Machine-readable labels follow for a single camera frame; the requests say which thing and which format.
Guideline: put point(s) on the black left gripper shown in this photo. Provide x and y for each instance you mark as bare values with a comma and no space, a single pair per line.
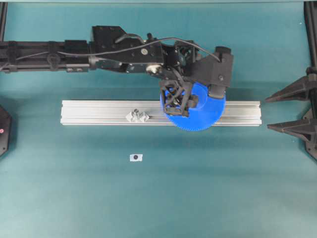
176,96

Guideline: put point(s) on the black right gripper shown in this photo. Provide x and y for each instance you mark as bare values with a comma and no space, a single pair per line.
303,89

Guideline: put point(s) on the large blue plastic gear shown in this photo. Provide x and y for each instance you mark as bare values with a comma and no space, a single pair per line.
206,113

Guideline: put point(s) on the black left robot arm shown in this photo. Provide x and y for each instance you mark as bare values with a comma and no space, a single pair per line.
111,48

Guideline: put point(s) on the small white marker sticker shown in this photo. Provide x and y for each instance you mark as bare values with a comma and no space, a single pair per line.
136,158

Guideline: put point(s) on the black base with red button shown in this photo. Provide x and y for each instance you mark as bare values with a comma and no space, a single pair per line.
5,130

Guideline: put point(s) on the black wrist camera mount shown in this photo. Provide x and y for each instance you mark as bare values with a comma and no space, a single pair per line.
209,71

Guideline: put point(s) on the aluminium extrusion rail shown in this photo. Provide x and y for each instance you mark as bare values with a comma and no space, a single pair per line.
112,112

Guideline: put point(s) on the black frame post right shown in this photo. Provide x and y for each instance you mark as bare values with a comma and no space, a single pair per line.
310,14

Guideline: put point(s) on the black frame post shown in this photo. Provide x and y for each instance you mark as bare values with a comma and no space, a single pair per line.
3,15
310,14

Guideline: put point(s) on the black frame post left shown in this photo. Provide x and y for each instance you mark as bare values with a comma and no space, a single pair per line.
3,15

